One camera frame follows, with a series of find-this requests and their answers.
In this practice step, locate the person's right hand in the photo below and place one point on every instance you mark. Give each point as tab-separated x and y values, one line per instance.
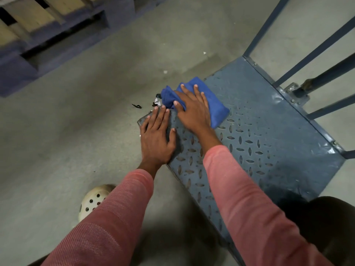
195	114

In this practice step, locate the person's left hand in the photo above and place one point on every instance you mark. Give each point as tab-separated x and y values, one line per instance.
155	144

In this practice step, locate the blue cleaning cloth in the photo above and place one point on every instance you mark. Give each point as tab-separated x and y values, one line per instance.
217	110

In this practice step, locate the person's left forearm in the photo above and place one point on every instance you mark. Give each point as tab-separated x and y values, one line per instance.
111	227

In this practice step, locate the person's right forearm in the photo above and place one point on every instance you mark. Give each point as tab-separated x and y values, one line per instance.
249	207

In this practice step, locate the person's left white clog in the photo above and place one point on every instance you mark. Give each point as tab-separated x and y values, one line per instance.
93	200

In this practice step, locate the person's dark brown trousers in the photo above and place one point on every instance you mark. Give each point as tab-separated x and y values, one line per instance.
330	227

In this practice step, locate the blue wooden pallet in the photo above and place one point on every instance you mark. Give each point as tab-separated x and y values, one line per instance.
16	72

